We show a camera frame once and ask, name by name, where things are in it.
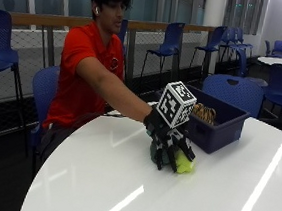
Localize white marker cube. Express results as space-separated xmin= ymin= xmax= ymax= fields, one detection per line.
xmin=153 ymin=78 xmax=199 ymax=132

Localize striped tiger soft toy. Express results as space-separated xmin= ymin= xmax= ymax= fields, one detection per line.
xmin=191 ymin=101 xmax=218 ymax=126

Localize dark blue plastic bin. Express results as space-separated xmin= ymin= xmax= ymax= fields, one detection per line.
xmin=150 ymin=81 xmax=253 ymax=159

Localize the person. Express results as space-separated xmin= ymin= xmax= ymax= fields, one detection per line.
xmin=36 ymin=0 xmax=164 ymax=174

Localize wooden railing with mesh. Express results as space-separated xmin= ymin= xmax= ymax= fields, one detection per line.
xmin=3 ymin=6 xmax=217 ymax=93

